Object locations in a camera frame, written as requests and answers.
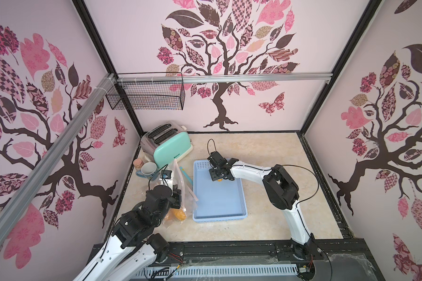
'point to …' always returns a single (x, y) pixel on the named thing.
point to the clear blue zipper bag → (169, 182)
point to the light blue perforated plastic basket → (215, 201)
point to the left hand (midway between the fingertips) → (176, 190)
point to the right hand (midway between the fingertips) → (215, 171)
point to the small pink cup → (138, 163)
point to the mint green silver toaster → (165, 143)
